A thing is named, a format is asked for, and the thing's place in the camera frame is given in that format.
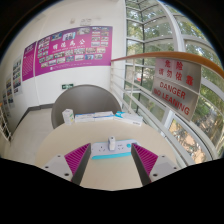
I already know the small white charger block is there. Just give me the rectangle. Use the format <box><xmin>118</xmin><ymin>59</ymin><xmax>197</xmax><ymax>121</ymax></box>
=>
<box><xmin>107</xmin><ymin>135</ymin><xmax>117</xmax><ymax>152</ymax></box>

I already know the small upright white carton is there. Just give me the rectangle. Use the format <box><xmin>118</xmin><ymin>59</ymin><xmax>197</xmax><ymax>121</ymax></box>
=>
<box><xmin>61</xmin><ymin>108</ymin><xmax>76</xmax><ymax>126</ymax></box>

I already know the grey round-backed chair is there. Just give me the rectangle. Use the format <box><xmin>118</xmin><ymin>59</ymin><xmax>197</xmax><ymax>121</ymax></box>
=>
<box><xmin>50</xmin><ymin>84</ymin><xmax>123</xmax><ymax>130</ymax></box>

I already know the large magenta photo poster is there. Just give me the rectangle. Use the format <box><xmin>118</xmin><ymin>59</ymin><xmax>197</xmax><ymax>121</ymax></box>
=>
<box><xmin>33</xmin><ymin>25</ymin><xmax>114</xmax><ymax>78</ymax></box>

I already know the green exit sign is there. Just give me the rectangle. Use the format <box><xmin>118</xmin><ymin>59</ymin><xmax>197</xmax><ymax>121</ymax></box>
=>
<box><xmin>61</xmin><ymin>83</ymin><xmax>75</xmax><ymax>91</ymax></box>

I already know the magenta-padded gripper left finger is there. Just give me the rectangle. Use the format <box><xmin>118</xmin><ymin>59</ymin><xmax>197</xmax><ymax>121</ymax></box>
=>
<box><xmin>41</xmin><ymin>142</ymin><xmax>92</xmax><ymax>186</ymax></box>

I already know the narrow magenta text poster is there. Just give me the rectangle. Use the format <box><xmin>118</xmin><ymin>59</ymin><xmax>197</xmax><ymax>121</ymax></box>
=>
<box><xmin>21</xmin><ymin>41</ymin><xmax>38</xmax><ymax>82</ymax></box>

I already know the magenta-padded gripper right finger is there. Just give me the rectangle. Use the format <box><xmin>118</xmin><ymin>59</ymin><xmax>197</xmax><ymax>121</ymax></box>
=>
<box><xmin>130</xmin><ymin>142</ymin><xmax>181</xmax><ymax>186</ymax></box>

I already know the white railing with wooden handrail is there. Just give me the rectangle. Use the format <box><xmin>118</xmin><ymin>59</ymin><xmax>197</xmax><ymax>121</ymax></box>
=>
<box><xmin>109</xmin><ymin>50</ymin><xmax>224</xmax><ymax>168</ymax></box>

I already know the white wire rack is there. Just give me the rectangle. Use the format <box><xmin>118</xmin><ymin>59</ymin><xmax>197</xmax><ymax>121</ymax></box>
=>
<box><xmin>0</xmin><ymin>105</ymin><xmax>13</xmax><ymax>142</ymax></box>

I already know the flat white and blue box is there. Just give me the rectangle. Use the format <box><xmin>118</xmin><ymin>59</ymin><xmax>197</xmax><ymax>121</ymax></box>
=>
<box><xmin>93</xmin><ymin>110</ymin><xmax>115</xmax><ymax>122</ymax></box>
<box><xmin>74</xmin><ymin>113</ymin><xmax>96</xmax><ymax>124</ymax></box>

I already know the white wall photo panel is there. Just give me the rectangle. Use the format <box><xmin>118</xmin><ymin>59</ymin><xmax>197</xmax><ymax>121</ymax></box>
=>
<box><xmin>4</xmin><ymin>77</ymin><xmax>16</xmax><ymax>108</ymax></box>
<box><xmin>12</xmin><ymin>55</ymin><xmax>24</xmax><ymax>97</ymax></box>

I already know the large flat white blue box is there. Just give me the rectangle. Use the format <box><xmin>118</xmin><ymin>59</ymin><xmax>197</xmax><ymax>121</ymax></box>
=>
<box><xmin>113</xmin><ymin>111</ymin><xmax>144</xmax><ymax>127</ymax></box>

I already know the silver warning sign red lettering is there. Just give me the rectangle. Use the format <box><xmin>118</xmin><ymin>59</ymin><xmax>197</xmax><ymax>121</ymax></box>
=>
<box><xmin>151</xmin><ymin>57</ymin><xmax>203</xmax><ymax>122</ymax></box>

